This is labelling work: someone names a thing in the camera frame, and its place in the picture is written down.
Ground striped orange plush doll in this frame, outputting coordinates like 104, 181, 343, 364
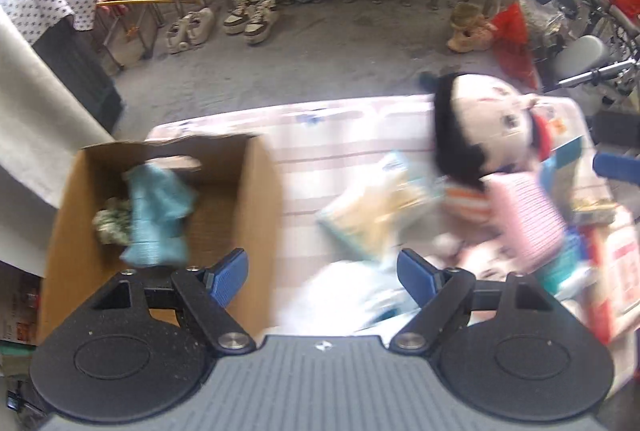
442, 178, 492, 225

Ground white sofa cover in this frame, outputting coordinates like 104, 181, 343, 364
0, 14, 113, 277

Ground yellow cotton swab bag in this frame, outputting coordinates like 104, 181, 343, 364
317, 151, 440, 261

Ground large black-haired plush doll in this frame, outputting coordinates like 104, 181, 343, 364
418, 72, 552, 190

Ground red plastic bag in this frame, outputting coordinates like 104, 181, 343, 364
490, 3, 538, 91

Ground green floral scrunchie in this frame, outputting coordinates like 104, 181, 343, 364
92, 198, 132, 247

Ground brown cardboard box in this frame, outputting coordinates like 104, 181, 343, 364
37, 134, 283, 341

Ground white brown sneaker pair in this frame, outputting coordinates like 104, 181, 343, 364
222, 0, 280, 45

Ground beige sneaker pair left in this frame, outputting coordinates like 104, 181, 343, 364
165, 7, 216, 54

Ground white plastic bag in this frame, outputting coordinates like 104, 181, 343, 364
277, 261, 418, 342

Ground beige slippers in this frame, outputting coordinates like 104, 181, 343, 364
447, 2, 497, 54

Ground pink checked tablecloth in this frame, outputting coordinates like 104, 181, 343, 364
144, 94, 640, 392

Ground pink knitted cloth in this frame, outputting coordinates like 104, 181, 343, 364
482, 172, 566, 273

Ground yellow stick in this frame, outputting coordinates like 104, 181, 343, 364
96, 0, 174, 7

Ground blue silver carton box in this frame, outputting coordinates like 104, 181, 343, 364
539, 136, 582, 217

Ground teal checked cloth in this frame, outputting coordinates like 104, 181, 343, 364
120, 163, 198, 269

